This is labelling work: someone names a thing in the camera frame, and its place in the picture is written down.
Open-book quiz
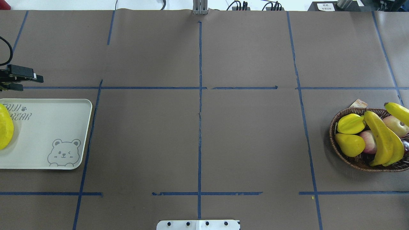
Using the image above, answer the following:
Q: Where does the yellow starfruit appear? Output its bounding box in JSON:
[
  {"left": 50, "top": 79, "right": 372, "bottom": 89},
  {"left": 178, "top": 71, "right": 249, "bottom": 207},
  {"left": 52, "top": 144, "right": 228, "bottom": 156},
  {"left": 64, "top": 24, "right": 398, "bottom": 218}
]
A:
[{"left": 337, "top": 113, "right": 366, "bottom": 134}]

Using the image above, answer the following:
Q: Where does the black box with label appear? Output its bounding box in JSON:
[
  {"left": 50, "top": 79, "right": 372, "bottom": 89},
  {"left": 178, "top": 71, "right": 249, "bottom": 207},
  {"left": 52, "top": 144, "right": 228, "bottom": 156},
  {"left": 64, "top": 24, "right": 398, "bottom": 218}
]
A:
[{"left": 307, "top": 0, "right": 364, "bottom": 12}]

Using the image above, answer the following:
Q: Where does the yellow banana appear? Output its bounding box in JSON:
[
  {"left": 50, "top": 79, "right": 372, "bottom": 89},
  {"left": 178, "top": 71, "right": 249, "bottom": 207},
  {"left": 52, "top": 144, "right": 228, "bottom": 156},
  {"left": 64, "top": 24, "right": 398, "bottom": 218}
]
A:
[
  {"left": 364, "top": 111, "right": 394, "bottom": 166},
  {"left": 0, "top": 104, "right": 14, "bottom": 150},
  {"left": 384, "top": 102, "right": 409, "bottom": 126},
  {"left": 382, "top": 128, "right": 405, "bottom": 166}
]

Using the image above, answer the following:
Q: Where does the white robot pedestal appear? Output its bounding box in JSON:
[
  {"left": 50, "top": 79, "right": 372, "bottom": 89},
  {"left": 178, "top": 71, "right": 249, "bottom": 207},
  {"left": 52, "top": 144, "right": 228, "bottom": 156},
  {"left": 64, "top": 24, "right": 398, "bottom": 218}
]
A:
[{"left": 156, "top": 219, "right": 241, "bottom": 230}]

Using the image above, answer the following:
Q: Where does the pink yellow apple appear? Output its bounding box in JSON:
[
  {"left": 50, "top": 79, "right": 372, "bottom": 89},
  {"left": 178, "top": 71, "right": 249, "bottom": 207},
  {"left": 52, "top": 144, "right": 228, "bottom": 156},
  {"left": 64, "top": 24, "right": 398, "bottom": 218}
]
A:
[{"left": 382, "top": 115, "right": 409, "bottom": 138}]

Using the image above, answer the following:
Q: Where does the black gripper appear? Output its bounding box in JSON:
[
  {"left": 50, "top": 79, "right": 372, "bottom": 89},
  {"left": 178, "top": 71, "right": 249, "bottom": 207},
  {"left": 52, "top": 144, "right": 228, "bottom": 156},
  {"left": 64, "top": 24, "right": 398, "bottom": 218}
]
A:
[{"left": 0, "top": 65, "right": 44, "bottom": 91}]

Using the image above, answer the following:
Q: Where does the cream bear tray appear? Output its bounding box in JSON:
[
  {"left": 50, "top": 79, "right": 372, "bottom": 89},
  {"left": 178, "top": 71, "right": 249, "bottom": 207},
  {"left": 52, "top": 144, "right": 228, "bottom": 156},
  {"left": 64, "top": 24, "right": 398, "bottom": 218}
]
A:
[{"left": 0, "top": 98, "right": 93, "bottom": 170}]

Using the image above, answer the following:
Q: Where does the dark red plum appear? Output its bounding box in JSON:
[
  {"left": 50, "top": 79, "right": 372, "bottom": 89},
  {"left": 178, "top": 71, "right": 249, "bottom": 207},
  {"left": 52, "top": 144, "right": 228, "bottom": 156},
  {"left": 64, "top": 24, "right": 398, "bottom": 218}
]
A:
[{"left": 401, "top": 140, "right": 409, "bottom": 154}]

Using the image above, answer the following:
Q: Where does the aluminium frame post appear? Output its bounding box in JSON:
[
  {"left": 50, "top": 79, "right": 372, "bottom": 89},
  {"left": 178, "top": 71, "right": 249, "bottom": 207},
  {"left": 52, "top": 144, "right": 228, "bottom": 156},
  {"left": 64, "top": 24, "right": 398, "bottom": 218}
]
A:
[{"left": 192, "top": 0, "right": 208, "bottom": 15}]

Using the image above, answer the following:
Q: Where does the yellow pear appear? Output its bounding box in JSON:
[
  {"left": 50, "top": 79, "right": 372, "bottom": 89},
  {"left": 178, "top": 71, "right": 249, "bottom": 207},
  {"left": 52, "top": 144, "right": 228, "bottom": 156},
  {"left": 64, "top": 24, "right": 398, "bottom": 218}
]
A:
[{"left": 335, "top": 133, "right": 366, "bottom": 157}]

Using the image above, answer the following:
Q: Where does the paper tag on basket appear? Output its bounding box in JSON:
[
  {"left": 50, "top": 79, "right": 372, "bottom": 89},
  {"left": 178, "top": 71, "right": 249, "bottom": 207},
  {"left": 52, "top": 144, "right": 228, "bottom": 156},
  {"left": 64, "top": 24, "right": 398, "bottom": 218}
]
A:
[{"left": 349, "top": 99, "right": 368, "bottom": 108}]

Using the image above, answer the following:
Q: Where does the brown wicker basket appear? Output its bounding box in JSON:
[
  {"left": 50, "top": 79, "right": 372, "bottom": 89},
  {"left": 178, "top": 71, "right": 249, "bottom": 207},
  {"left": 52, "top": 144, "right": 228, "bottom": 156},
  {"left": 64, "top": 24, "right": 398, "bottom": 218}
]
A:
[{"left": 328, "top": 107, "right": 409, "bottom": 172}]

